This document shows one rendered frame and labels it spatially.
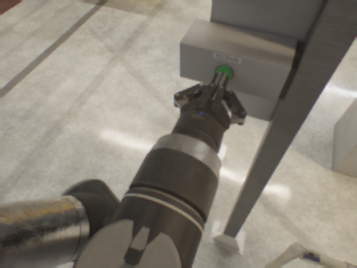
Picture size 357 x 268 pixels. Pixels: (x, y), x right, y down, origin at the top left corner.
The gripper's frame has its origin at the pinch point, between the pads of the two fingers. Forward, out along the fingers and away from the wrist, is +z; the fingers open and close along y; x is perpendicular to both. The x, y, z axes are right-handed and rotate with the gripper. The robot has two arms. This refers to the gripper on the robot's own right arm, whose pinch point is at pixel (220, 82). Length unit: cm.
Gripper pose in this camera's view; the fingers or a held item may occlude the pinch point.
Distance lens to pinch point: 48.8
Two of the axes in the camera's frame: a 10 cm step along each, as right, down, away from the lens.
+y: -9.3, -2.9, 2.2
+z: 3.7, -7.5, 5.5
